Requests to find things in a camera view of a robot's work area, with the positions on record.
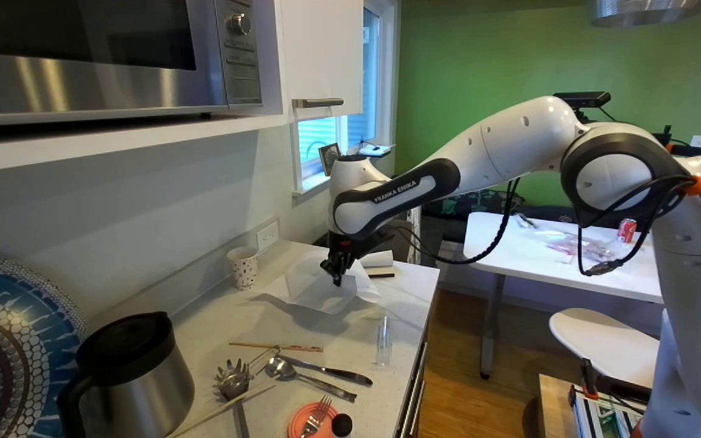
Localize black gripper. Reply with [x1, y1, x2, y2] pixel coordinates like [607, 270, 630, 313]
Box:
[319, 225, 388, 290]

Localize white paper towel sheet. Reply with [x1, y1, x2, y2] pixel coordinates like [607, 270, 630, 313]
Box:
[253, 257, 388, 319]

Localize small clear bottle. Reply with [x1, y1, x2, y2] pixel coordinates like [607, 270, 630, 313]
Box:
[373, 311, 395, 369]

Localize white patterned paper cup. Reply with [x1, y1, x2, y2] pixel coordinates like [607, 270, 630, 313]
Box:
[225, 244, 262, 291]

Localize wooden chopstick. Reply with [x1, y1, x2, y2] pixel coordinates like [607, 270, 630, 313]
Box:
[227, 339, 327, 356]
[165, 382, 277, 438]

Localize metal spoon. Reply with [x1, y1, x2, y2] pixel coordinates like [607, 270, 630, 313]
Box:
[261, 353, 361, 407]

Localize orange round lid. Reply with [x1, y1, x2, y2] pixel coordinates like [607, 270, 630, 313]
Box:
[285, 398, 345, 438]

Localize white framed window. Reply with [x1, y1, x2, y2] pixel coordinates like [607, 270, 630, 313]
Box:
[291, 3, 396, 194]

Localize white upper cabinet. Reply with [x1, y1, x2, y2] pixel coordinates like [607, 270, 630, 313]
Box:
[272, 0, 368, 122]

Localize white table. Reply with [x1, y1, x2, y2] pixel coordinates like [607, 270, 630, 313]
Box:
[461, 210, 666, 385]

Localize steel kettle with black lid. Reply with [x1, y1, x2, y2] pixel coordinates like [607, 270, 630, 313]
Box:
[55, 309, 200, 438]

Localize wooden side table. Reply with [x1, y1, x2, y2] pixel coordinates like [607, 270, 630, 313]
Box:
[534, 369, 652, 438]

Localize white round chair seat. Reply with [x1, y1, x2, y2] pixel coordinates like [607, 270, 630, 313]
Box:
[548, 303, 663, 393]

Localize white and blue box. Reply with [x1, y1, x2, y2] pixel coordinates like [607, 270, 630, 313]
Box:
[567, 382, 652, 438]

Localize stainless steel microwave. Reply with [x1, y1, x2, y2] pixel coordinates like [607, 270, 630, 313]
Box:
[0, 0, 265, 132]

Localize blue patterned decorative plate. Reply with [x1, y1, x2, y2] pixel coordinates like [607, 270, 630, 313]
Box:
[0, 255, 86, 438]

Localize metal pendant lamp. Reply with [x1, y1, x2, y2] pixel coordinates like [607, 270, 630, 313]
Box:
[587, 0, 701, 30]

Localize white wall outlet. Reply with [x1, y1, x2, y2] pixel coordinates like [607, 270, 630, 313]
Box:
[253, 221, 282, 252]

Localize black handled table knife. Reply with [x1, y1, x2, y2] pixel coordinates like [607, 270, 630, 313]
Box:
[277, 353, 375, 388]

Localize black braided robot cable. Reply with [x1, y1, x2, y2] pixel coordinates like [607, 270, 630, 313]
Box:
[383, 172, 697, 279]

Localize upper cabinet metal handle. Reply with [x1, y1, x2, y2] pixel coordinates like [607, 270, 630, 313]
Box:
[289, 95, 345, 112]

